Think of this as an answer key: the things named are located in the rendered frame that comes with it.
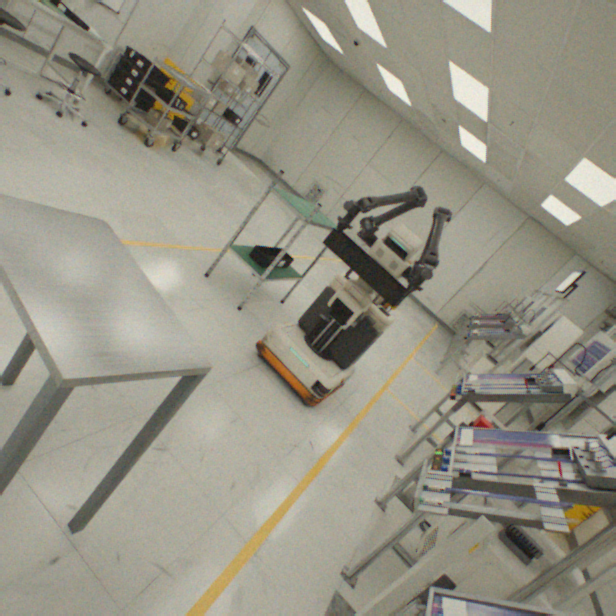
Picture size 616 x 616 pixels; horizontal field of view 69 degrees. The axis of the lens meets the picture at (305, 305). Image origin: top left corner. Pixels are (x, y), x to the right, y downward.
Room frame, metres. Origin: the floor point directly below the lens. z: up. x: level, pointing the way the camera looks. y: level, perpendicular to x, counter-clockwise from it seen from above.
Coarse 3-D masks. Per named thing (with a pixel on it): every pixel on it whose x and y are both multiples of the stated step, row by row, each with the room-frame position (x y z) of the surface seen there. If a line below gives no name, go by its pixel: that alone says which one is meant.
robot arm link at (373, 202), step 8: (408, 192) 2.89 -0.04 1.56; (416, 192) 2.91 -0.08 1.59; (360, 200) 2.76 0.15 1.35; (368, 200) 2.76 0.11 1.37; (376, 200) 2.77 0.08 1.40; (384, 200) 2.80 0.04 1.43; (392, 200) 2.82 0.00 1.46; (400, 200) 2.86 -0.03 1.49; (408, 200) 2.90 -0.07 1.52; (416, 200) 2.91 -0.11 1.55; (424, 200) 2.92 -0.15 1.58
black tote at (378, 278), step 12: (324, 240) 2.69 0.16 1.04; (336, 240) 2.67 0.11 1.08; (348, 240) 2.83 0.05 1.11; (336, 252) 2.66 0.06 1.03; (348, 252) 2.64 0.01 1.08; (360, 252) 2.63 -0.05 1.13; (348, 264) 2.63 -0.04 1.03; (360, 264) 2.62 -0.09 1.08; (372, 264) 2.61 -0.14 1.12; (360, 276) 2.61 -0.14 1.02; (372, 276) 2.59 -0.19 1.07; (384, 276) 2.58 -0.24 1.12; (372, 288) 2.58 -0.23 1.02; (384, 288) 2.57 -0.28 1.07; (396, 288) 2.55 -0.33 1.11; (396, 300) 2.54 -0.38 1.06
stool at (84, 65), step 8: (72, 56) 4.38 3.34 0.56; (80, 64) 4.39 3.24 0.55; (88, 64) 4.57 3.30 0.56; (80, 72) 4.53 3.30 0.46; (88, 72) 4.46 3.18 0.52; (96, 72) 4.52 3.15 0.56; (72, 88) 4.52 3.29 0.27; (40, 96) 4.34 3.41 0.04; (48, 96) 4.39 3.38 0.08; (56, 96) 4.55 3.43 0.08; (80, 96) 4.61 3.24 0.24; (64, 104) 4.48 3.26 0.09; (56, 112) 4.32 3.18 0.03
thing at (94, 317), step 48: (0, 240) 0.96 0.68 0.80; (48, 240) 1.10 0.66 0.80; (96, 240) 1.29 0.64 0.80; (48, 288) 0.94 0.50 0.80; (96, 288) 1.07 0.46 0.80; (144, 288) 1.25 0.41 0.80; (48, 336) 0.81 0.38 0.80; (96, 336) 0.91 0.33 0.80; (144, 336) 1.04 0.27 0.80; (48, 384) 0.75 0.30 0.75; (96, 384) 0.82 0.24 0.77; (192, 384) 1.12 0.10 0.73; (144, 432) 1.13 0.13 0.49; (0, 480) 0.75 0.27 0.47
